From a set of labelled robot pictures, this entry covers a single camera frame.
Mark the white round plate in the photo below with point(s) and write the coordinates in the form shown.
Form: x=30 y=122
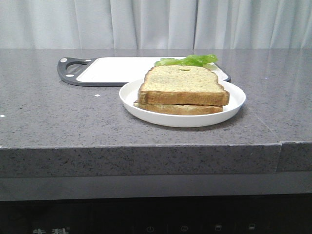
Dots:
x=128 y=94

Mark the green lettuce leaf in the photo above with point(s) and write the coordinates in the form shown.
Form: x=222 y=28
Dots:
x=190 y=60

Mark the white grey cutting board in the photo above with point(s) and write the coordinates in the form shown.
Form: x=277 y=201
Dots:
x=104 y=72

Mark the black appliance under counter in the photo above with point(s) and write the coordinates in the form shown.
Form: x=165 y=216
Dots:
x=250 y=214

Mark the bread slice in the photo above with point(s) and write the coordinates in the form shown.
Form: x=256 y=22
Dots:
x=186 y=85
x=176 y=109

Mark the grey curtain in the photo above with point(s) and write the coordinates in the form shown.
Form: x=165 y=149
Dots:
x=155 y=24

